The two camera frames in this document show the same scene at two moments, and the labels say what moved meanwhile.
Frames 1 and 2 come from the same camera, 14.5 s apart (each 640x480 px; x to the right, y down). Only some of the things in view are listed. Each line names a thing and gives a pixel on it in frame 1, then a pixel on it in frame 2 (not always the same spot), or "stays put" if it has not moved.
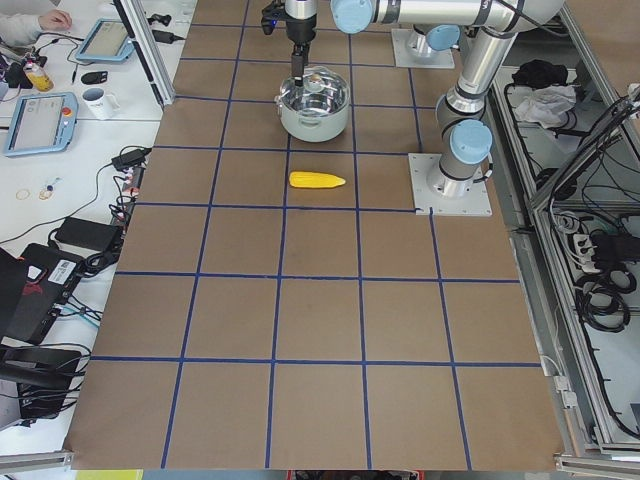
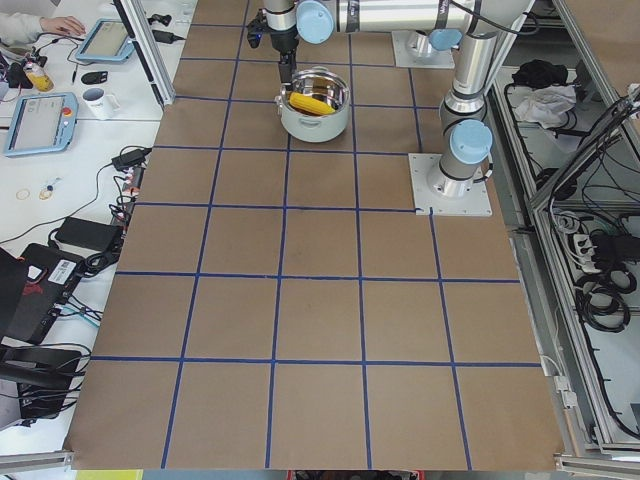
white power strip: [585, 252] stays put
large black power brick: [87, 235] stays put
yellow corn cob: [311, 180] -> [310, 103]
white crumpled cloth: [548, 105] stays put
